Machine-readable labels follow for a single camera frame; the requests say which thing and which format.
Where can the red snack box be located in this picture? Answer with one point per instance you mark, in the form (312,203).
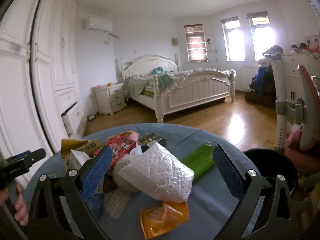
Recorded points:
(120,146)

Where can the white fluffy plush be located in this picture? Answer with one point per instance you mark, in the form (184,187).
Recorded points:
(121,172)

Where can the white wooden bed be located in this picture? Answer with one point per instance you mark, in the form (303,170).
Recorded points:
(158,83)

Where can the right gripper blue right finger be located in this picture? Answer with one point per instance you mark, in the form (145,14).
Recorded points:
(249,187)

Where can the white bubble wrap bag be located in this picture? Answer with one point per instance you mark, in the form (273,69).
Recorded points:
(160,175)

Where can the pink grey desk chair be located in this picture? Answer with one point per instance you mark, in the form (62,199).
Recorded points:
(306,114)

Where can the orange plastic wrapper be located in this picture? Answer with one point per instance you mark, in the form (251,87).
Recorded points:
(160,220)

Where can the green plastic wrapper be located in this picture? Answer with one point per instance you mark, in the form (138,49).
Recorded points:
(200,160)

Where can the white desk leg post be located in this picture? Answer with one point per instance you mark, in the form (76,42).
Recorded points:
(281,105)

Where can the pile of clothes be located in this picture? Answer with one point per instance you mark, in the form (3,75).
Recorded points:
(263,88)

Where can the black trash bin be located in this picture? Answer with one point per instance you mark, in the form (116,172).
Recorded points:
(277,219)

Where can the black small packet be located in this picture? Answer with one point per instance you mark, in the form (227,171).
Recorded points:
(150,138)

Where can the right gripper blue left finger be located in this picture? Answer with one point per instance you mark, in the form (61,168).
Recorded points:
(58,208)

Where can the white nightstand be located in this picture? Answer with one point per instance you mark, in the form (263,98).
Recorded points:
(110,99)

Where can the yellow paper box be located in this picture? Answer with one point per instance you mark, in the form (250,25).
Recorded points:
(83,145)

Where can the white air conditioner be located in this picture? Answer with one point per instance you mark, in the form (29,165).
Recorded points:
(98,24)

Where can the left hand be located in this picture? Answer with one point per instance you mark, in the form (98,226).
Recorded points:
(21,214)

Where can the white wardrobe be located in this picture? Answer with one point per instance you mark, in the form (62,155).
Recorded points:
(40,95)

